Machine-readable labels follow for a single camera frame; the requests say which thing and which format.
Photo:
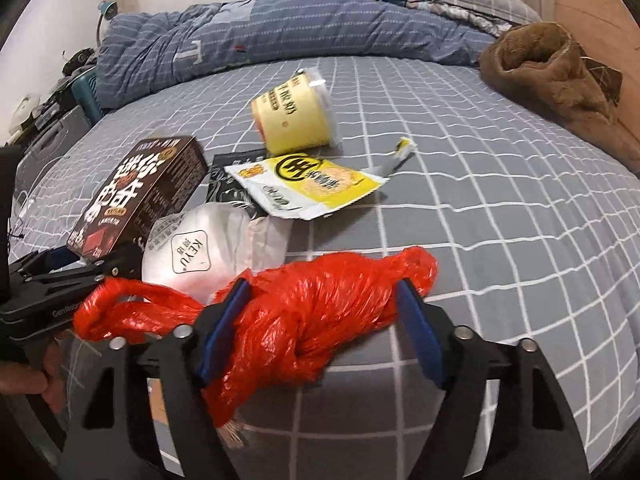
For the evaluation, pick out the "black wet wipe packet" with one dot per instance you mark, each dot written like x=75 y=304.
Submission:
x=225 y=185

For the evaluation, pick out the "bed with grey checked sheet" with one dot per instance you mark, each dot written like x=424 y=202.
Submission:
x=500 y=260

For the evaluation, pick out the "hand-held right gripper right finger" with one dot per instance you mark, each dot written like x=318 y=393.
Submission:
x=420 y=335

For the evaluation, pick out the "dark patterned cloth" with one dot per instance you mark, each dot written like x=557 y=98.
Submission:
x=450 y=12

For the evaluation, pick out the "wooden headboard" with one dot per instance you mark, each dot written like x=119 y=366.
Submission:
x=600 y=25

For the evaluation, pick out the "white round appliance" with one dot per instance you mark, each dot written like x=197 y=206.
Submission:
x=25 y=107

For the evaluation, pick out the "brown fleece garment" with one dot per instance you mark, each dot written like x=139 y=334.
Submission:
x=540 y=75

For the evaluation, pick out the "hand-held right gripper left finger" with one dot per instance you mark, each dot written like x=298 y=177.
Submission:
x=220 y=332

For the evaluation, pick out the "yellow paper cup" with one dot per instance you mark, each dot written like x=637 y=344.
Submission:
x=295 y=115

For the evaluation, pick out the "grey suitcase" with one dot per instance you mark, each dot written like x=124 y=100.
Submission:
x=55 y=130

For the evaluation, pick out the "teal suitcase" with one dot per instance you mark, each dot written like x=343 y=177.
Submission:
x=85 y=95

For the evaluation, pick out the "small crumpled wrapper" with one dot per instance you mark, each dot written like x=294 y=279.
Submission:
x=402 y=150

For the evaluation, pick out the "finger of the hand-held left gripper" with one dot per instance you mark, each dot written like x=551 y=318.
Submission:
x=55 y=258
x=115 y=265

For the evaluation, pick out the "brown paper scrap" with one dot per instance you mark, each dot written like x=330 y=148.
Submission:
x=232 y=432

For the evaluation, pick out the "black headset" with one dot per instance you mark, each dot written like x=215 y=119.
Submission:
x=80 y=57

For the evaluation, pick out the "dark brown cardboard box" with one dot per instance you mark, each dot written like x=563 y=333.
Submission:
x=145 y=185

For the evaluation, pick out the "dark diamond-patterned cushion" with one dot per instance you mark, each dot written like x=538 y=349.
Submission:
x=605 y=77

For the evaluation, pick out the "yellow snack packet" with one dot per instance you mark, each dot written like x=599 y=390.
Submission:
x=310 y=185

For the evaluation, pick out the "white face mask packet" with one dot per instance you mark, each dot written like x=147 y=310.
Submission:
x=210 y=245

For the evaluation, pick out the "blue striped duvet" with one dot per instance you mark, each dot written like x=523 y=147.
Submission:
x=300 y=25

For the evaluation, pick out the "red plastic bag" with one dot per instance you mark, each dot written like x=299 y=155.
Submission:
x=310 y=310

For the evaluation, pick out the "person's left hand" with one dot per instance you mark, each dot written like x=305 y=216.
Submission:
x=20 y=375

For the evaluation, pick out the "teal desk lamp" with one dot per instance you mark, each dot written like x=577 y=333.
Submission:
x=107 y=8

